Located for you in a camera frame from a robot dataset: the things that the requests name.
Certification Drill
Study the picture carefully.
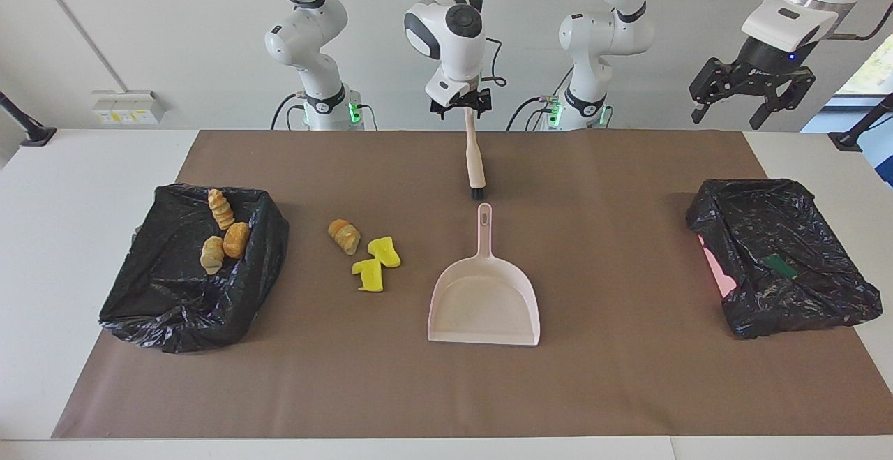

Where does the pale toy croissant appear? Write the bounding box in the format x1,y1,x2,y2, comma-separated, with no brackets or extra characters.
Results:
200,235,225,276

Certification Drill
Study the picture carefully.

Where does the orange striped toy croissant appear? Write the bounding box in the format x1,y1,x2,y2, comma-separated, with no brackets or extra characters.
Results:
328,218,362,257
207,188,236,231

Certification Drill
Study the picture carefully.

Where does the black plastic trash bag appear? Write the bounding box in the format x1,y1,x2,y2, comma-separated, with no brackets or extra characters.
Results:
98,182,290,355
686,178,884,340

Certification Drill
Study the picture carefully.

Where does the brown paper table mat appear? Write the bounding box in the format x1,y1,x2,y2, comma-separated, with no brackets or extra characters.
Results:
51,130,893,440

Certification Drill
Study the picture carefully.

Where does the black mount stand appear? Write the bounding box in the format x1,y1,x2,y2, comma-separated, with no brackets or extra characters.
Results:
828,92,893,152
0,91,58,148

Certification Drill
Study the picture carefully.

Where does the pink plastic bin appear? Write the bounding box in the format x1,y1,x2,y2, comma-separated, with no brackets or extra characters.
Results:
698,233,737,300

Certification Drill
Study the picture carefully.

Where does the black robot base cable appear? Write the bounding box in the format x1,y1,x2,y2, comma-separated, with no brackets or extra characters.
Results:
270,91,309,131
505,94,560,132

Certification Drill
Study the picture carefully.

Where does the white wall conduit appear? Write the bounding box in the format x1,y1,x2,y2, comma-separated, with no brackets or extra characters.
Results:
27,0,128,94

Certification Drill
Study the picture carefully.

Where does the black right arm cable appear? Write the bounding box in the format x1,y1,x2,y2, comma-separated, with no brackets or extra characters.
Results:
412,0,508,91

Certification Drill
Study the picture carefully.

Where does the beige plastic dustpan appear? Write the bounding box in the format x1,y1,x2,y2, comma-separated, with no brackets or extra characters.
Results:
427,202,541,347

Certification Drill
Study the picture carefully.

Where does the brown toy bread loaf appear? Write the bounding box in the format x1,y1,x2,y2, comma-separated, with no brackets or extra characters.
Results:
223,221,251,260

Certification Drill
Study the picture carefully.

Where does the yellow foam piece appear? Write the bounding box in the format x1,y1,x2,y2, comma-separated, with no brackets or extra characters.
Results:
352,259,386,294
368,236,402,269

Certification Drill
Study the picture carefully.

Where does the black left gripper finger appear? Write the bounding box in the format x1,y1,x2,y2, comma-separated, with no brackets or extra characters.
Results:
689,57,733,124
750,68,817,131

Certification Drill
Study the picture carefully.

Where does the beige hand brush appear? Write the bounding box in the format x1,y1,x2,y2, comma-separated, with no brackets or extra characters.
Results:
463,107,487,201

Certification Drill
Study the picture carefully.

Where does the white wall socket box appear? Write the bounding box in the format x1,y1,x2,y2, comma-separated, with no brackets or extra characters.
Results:
92,90,168,126

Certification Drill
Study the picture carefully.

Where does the green yellow sponge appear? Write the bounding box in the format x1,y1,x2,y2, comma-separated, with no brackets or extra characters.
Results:
760,253,798,280

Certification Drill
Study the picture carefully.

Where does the window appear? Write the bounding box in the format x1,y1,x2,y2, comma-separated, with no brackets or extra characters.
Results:
823,27,893,108

